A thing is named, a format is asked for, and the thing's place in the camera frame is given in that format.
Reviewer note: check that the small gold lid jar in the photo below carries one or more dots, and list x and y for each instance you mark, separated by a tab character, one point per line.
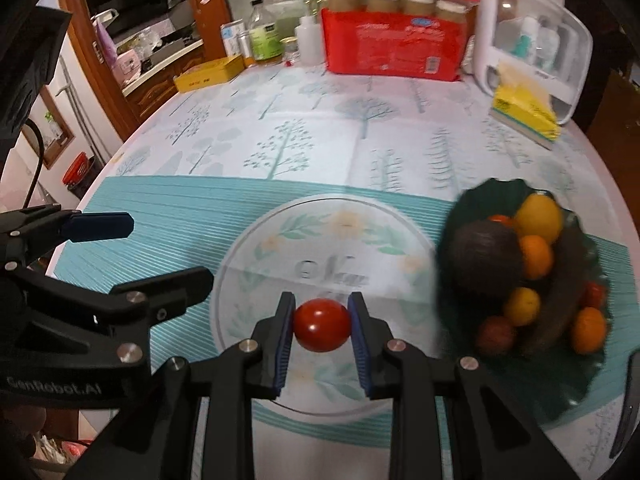
289	50

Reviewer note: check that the white plastic bottle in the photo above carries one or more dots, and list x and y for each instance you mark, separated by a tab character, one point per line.
309	40

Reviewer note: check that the flat yellow box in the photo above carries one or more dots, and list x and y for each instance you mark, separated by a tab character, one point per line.
210	74

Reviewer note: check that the wooden picture frame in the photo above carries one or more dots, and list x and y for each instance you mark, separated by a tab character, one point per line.
64	130

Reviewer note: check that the dark avocado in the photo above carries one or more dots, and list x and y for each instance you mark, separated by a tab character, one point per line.
485	260

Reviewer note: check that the green label bottle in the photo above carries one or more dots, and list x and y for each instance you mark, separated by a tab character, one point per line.
264	35

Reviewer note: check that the wooden kitchen cabinet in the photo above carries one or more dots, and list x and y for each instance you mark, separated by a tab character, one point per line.
195	0

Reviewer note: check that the orange tangerine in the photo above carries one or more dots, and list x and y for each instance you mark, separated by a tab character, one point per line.
522	306
536	257
588	331

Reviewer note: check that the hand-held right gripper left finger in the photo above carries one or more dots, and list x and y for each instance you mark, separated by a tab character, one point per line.
284	355

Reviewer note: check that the small white blue box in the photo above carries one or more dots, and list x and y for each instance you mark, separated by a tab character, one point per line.
231	39

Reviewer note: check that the dark green wavy plate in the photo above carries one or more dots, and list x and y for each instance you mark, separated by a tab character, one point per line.
550	390

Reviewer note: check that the red paper cup package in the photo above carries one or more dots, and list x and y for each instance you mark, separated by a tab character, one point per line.
390	45

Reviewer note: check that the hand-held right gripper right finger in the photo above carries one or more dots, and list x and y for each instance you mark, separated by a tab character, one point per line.
361	360

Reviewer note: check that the pink container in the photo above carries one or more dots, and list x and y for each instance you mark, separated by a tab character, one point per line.
127	65

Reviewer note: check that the dark wooden cabinet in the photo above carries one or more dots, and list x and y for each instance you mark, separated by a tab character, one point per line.
620	110

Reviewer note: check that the red plastic basket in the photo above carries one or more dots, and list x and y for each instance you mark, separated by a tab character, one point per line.
79	169

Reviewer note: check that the yellow tissue pack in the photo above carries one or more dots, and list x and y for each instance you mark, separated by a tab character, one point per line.
525	110

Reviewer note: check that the brown passion fruit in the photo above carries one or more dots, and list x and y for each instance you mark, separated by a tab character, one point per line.
495	336

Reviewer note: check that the blackened banana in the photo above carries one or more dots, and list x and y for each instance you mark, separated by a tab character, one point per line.
560	305

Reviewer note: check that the small red tomato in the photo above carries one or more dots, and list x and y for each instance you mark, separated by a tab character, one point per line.
595	295
500	220
320	325

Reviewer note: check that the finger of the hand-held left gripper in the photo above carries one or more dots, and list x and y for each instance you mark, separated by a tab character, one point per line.
165	290
100	226

